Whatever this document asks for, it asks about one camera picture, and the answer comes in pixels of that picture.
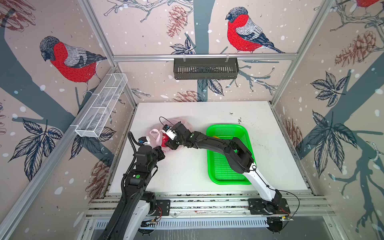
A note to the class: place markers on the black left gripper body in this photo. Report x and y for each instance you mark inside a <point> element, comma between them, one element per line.
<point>156,155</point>

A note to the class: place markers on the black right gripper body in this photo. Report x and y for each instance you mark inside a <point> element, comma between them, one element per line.
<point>177,141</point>

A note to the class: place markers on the red fruit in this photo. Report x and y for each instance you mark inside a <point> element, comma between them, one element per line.
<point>165,140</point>

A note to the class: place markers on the pink plastic bag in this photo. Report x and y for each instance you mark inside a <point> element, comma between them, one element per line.
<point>155,132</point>

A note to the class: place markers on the green plastic perforated basket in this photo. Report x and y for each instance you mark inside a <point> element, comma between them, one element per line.
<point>219,169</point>

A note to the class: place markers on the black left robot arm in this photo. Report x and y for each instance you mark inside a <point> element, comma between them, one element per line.
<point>135,203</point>

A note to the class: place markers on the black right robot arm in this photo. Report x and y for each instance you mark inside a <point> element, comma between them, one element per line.
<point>238,156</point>

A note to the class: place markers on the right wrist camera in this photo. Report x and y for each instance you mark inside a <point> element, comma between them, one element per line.
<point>167,130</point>

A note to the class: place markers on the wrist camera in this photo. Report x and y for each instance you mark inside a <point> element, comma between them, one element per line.
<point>167,130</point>
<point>144,141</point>

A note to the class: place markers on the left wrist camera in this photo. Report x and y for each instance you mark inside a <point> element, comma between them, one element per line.
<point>144,141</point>

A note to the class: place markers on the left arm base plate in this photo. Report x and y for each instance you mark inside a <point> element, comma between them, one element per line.
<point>159,208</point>

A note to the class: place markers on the black hanging wall basket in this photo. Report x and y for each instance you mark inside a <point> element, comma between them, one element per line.
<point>206,69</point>

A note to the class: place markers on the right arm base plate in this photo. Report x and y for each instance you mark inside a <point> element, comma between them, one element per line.
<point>261,207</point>

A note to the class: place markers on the aluminium mounting rail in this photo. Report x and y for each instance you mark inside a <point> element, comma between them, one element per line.
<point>221,205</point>

